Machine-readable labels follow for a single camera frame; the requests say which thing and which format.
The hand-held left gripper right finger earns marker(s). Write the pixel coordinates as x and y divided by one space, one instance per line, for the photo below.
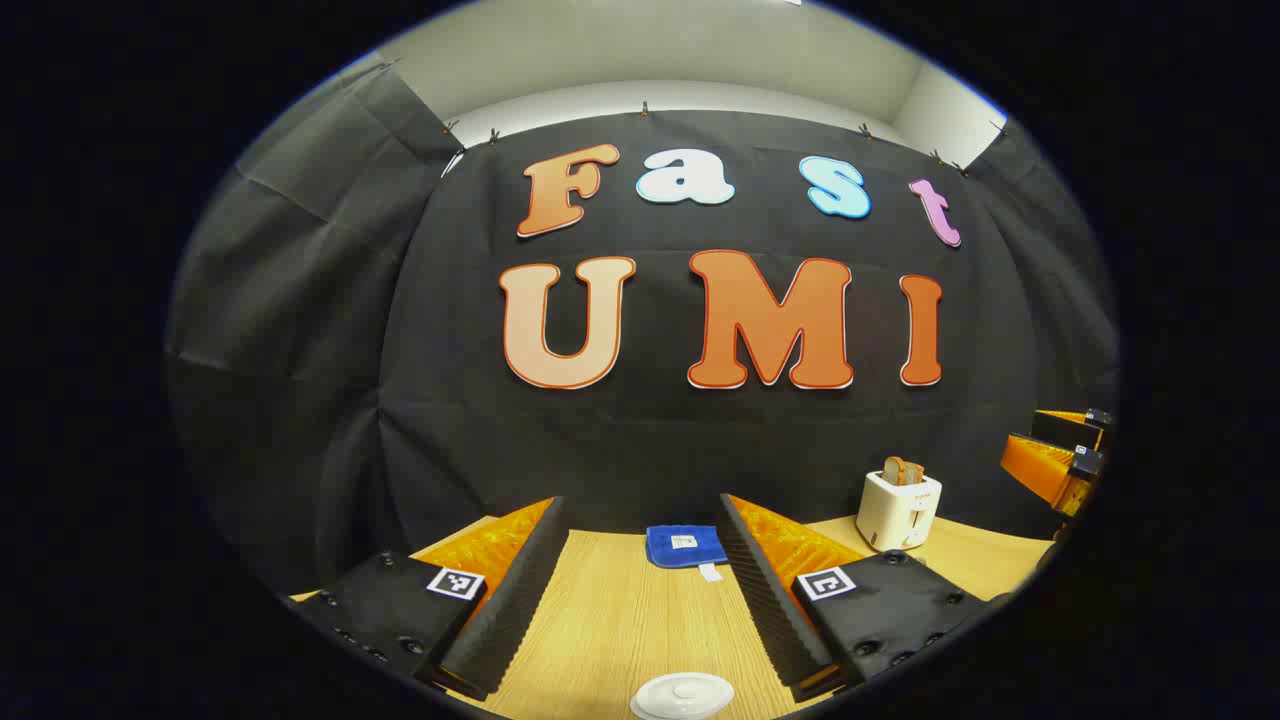
765 600

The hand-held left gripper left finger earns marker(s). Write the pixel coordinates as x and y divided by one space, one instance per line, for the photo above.
520 600

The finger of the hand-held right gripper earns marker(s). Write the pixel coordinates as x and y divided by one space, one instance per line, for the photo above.
1045 470
1070 428

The white teacup lid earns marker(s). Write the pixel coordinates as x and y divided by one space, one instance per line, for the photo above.
685 692

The blue towel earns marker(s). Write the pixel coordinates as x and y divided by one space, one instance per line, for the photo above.
685 548

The toasted bread slice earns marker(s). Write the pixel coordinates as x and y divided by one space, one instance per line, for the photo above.
893 470
914 472

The white toaster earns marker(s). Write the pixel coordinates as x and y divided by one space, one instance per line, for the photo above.
895 515

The black backdrop cloth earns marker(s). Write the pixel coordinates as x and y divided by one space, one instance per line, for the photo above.
650 450

